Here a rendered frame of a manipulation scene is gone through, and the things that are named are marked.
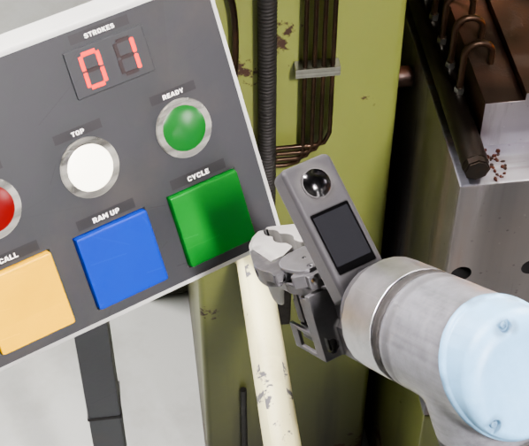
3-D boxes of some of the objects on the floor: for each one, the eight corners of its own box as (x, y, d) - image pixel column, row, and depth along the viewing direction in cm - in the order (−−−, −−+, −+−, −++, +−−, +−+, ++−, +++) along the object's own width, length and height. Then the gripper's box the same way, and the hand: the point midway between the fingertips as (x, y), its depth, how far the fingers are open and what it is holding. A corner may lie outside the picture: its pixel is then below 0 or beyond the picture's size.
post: (152, 633, 203) (80, 134, 123) (126, 636, 203) (38, 137, 123) (150, 610, 206) (79, 105, 126) (125, 612, 205) (37, 109, 126)
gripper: (356, 392, 100) (234, 319, 118) (448, 342, 103) (317, 279, 122) (327, 294, 97) (208, 235, 115) (424, 246, 100) (293, 196, 119)
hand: (262, 233), depth 116 cm, fingers closed
